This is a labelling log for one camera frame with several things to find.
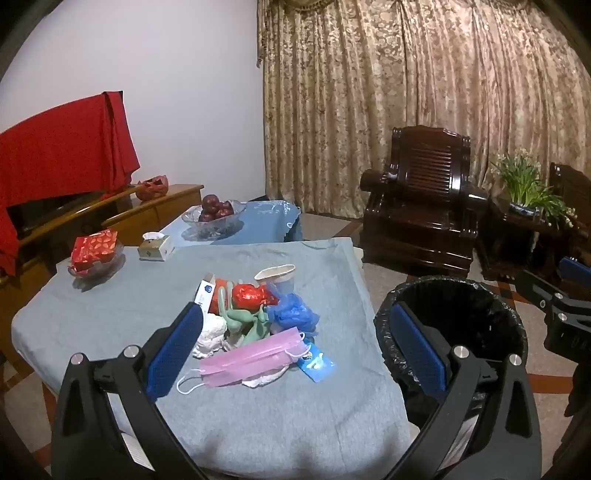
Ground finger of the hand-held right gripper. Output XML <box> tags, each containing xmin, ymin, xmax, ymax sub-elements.
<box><xmin>516</xmin><ymin>269</ymin><xmax>591</xmax><ymax>324</ymax></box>
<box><xmin>558</xmin><ymin>256</ymin><xmax>591</xmax><ymax>289</ymax></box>

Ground bin with black liner bag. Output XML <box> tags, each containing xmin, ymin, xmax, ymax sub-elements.
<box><xmin>373</xmin><ymin>275</ymin><xmax>528</xmax><ymax>430</ymax></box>

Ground red patterned packets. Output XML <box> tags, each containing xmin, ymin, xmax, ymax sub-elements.
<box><xmin>71</xmin><ymin>229</ymin><xmax>118</xmax><ymax>273</ymax></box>

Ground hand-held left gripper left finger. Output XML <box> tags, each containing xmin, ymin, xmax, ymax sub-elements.
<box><xmin>51</xmin><ymin>302</ymin><xmax>213</xmax><ymax>480</ymax></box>

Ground white tissue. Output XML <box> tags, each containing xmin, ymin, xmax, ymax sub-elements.
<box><xmin>240</xmin><ymin>364</ymin><xmax>289</xmax><ymax>388</ymax></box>
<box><xmin>191</xmin><ymin>314</ymin><xmax>229</xmax><ymax>360</ymax></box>

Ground green rubber glove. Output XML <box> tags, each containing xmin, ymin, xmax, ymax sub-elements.
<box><xmin>217</xmin><ymin>286</ymin><xmax>273</xmax><ymax>347</ymax></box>

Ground grey tablecloth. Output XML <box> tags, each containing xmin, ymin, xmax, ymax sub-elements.
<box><xmin>10</xmin><ymin>237</ymin><xmax>414</xmax><ymax>478</ymax></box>

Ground dark wooden armchair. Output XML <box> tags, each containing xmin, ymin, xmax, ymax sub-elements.
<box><xmin>549</xmin><ymin>162</ymin><xmax>591</xmax><ymax>278</ymax></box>
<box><xmin>360</xmin><ymin>126</ymin><xmax>490</xmax><ymax>278</ymax></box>

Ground red ornament basket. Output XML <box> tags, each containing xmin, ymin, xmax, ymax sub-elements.
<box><xmin>135</xmin><ymin>173</ymin><xmax>170</xmax><ymax>201</ymax></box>

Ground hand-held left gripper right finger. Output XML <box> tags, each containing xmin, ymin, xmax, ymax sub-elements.
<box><xmin>383</xmin><ymin>301</ymin><xmax>542</xmax><ymax>480</ymax></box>

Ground white cardboard box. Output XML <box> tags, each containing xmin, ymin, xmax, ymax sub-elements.
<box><xmin>194</xmin><ymin>273</ymin><xmax>218</xmax><ymax>308</ymax></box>

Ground beige patterned curtain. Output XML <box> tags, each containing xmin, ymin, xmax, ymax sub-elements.
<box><xmin>256</xmin><ymin>0</ymin><xmax>591</xmax><ymax>220</ymax></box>

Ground blue wet wipe packet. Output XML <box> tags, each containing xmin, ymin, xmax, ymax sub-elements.
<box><xmin>295</xmin><ymin>347</ymin><xmax>337</xmax><ymax>383</ymax></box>

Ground blue plastic shoe cover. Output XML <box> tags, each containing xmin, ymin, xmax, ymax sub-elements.
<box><xmin>268</xmin><ymin>293</ymin><xmax>320</xmax><ymax>335</ymax></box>

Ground blue tablecloth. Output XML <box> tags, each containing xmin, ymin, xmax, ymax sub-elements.
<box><xmin>159</xmin><ymin>200</ymin><xmax>304</xmax><ymax>247</ymax></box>

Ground green potted plant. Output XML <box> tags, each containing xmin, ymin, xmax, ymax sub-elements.
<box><xmin>490</xmin><ymin>148</ymin><xmax>578</xmax><ymax>229</ymax></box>

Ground dark wooden side table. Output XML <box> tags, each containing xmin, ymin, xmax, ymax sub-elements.
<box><xmin>478</xmin><ymin>196</ymin><xmax>561</xmax><ymax>282</ymax></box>

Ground bag of red fruit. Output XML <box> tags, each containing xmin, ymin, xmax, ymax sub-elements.
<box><xmin>181</xmin><ymin>200</ymin><xmax>247</xmax><ymax>240</ymax></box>

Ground black television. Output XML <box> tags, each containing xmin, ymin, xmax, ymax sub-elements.
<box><xmin>7</xmin><ymin>187</ymin><xmax>116</xmax><ymax>241</ymax></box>

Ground light wooden chair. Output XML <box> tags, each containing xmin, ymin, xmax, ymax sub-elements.
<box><xmin>0</xmin><ymin>185</ymin><xmax>144</xmax><ymax>384</ymax></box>

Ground light wooden cabinet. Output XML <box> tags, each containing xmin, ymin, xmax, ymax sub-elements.
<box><xmin>104</xmin><ymin>184</ymin><xmax>205</xmax><ymax>245</ymax></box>

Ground glass bowl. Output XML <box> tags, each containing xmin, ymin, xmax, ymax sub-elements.
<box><xmin>68</xmin><ymin>244</ymin><xmax>125</xmax><ymax>278</ymax></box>

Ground red cloth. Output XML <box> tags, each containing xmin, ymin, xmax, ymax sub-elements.
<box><xmin>0</xmin><ymin>91</ymin><xmax>141</xmax><ymax>277</ymax></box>

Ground red plastic bag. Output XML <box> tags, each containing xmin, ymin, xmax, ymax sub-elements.
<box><xmin>231</xmin><ymin>284</ymin><xmax>280</xmax><ymax>309</ymax></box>

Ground small white jar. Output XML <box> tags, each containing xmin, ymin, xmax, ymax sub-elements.
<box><xmin>139</xmin><ymin>232</ymin><xmax>175</xmax><ymax>262</ymax></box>

